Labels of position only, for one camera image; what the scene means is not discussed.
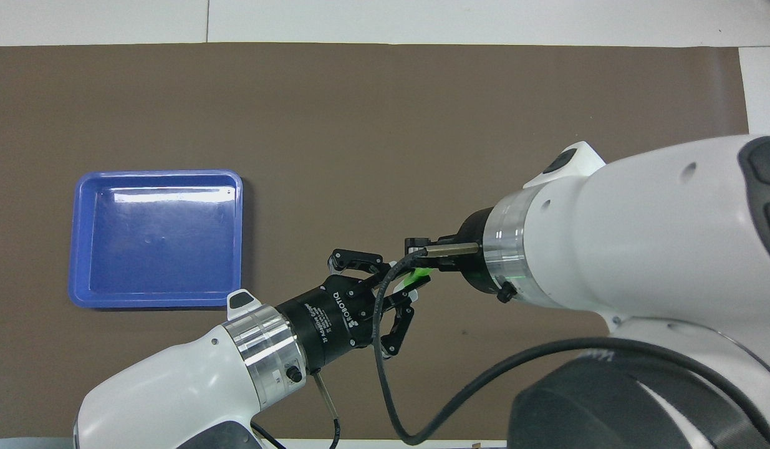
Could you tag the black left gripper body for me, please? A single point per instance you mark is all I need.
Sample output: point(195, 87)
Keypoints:
point(335, 318)

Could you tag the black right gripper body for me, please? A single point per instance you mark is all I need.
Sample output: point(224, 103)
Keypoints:
point(469, 268)

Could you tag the green pen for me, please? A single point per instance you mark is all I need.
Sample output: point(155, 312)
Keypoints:
point(422, 273)

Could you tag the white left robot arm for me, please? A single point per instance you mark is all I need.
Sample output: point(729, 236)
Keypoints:
point(173, 380)

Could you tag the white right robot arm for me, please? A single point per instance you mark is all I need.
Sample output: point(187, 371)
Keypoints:
point(640, 237)

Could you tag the brown table mat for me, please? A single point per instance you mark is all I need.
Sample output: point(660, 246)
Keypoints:
point(384, 125)

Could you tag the blue plastic tray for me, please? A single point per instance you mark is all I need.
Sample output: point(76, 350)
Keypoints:
point(160, 243)

